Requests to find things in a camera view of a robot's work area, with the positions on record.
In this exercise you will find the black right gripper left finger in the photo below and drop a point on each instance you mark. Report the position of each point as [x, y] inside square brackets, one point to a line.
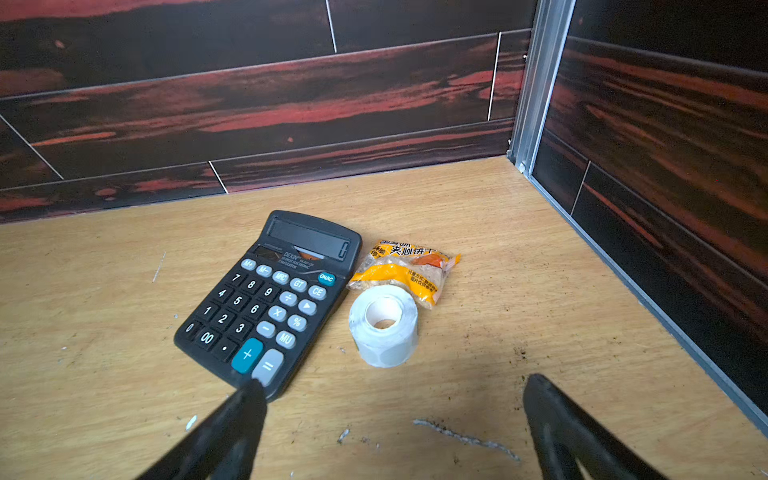
[223, 446]

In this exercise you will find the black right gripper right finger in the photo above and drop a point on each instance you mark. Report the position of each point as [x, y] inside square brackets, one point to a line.
[568, 440]

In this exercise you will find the black desktop calculator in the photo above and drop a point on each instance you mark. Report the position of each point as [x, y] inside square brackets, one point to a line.
[263, 317]

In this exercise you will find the white label roll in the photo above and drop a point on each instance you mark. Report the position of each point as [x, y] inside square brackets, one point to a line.
[383, 322]

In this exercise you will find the orange snack packet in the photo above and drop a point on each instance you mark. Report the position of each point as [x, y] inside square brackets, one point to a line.
[420, 270]

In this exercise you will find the aluminium corner post right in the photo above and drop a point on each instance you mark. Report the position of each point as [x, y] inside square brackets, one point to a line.
[549, 33]

